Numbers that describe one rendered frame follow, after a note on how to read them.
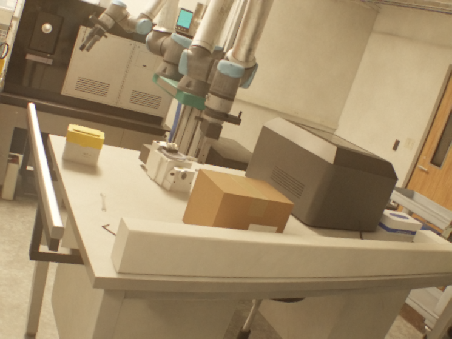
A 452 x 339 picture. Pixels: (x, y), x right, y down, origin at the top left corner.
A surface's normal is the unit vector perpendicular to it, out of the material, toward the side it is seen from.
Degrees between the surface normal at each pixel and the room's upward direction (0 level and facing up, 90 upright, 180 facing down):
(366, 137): 90
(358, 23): 90
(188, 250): 90
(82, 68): 90
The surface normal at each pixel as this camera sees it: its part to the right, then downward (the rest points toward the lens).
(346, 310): 0.47, 0.37
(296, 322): -0.82, -0.16
